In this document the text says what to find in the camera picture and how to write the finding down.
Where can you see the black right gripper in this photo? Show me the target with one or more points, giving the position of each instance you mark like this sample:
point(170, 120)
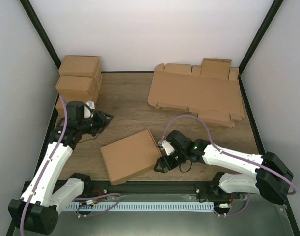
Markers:
point(161, 160)

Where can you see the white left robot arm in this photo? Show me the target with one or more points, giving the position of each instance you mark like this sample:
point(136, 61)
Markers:
point(40, 205)

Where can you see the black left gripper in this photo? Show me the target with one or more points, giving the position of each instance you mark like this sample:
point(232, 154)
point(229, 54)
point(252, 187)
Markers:
point(103, 123)

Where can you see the light blue slotted cable duct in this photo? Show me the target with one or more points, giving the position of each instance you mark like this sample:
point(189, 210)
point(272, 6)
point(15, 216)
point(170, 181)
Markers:
point(145, 207)

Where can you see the left black frame post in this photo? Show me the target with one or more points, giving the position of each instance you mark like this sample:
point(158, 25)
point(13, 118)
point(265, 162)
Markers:
point(28, 8)

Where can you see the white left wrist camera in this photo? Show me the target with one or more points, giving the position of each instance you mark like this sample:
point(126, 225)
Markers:
point(89, 107)

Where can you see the right black frame post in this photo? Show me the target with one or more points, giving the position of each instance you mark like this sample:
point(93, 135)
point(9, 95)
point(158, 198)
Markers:
point(270, 15)

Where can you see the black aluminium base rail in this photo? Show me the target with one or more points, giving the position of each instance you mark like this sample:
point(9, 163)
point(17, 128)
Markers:
point(196, 188)

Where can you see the cardboard box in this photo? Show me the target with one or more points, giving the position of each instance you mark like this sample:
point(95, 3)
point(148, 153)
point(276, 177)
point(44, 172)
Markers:
point(130, 157)
point(74, 97)
point(82, 86)
point(83, 66)

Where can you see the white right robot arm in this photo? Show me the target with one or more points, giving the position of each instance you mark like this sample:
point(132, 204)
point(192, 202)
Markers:
point(265, 174)

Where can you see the black frame post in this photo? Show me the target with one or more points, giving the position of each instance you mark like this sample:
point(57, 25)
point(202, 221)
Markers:
point(28, 8)
point(270, 15)

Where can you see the stack of flat cardboard sheets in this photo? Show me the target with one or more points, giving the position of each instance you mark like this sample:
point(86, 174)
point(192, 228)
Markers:
point(180, 87)

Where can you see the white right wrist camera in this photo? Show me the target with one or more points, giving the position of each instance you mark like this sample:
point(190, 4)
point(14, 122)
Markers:
point(166, 148)

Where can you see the upright cardboard sheet at back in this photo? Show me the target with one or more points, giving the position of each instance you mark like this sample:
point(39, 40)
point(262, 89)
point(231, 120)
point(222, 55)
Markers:
point(215, 68)

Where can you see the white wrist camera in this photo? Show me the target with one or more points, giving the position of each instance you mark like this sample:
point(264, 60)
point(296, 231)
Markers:
point(89, 107)
point(166, 148)

